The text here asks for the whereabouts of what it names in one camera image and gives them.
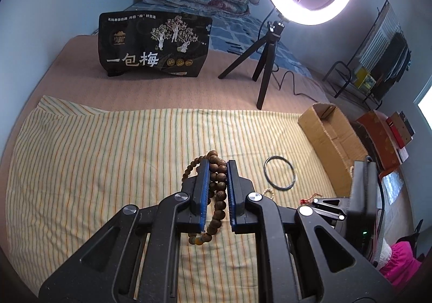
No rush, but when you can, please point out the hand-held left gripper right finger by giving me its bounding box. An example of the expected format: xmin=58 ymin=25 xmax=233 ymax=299
xmin=227 ymin=159 xmax=395 ymax=303

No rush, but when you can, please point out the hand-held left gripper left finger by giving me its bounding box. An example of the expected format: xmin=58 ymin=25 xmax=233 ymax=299
xmin=39 ymin=159 xmax=211 ymax=303

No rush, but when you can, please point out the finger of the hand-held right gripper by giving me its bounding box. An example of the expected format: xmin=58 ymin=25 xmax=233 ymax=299
xmin=312 ymin=197 xmax=351 ymax=222

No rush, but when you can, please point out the wooden bead bracelet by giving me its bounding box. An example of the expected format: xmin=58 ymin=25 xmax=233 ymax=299
xmin=182 ymin=151 xmax=228 ymax=247

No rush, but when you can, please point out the dark thin bangle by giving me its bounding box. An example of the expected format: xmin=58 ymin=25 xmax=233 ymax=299
xmin=264 ymin=155 xmax=297 ymax=190

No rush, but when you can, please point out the orange gift box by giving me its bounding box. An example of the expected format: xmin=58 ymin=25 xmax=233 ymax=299
xmin=356 ymin=110 xmax=407 ymax=171

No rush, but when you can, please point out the cardboard box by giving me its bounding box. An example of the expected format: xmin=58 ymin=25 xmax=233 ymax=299
xmin=297 ymin=103 xmax=370 ymax=189

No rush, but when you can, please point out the red book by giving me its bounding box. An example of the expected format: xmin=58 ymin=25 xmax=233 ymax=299
xmin=386 ymin=111 xmax=414 ymax=149

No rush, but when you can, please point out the pink cloth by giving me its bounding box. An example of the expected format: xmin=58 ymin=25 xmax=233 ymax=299
xmin=378 ymin=240 xmax=424 ymax=284

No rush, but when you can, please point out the striped yellow cloth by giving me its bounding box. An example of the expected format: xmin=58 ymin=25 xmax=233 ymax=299
xmin=6 ymin=95 xmax=338 ymax=303

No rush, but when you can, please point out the yellow box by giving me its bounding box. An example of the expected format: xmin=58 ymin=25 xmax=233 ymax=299
xmin=354 ymin=67 xmax=377 ymax=90

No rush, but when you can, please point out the black metal rack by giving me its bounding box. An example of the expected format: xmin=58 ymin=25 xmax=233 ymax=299
xmin=322 ymin=0 xmax=413 ymax=111

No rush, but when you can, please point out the black tripod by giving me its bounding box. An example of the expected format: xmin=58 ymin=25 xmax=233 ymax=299
xmin=218 ymin=20 xmax=281 ymax=111

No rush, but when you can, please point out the black snack bag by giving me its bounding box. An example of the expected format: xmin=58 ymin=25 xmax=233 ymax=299
xmin=98 ymin=12 xmax=213 ymax=78

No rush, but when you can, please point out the black power cable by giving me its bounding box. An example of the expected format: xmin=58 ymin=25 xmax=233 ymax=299
xmin=259 ymin=8 xmax=326 ymax=102

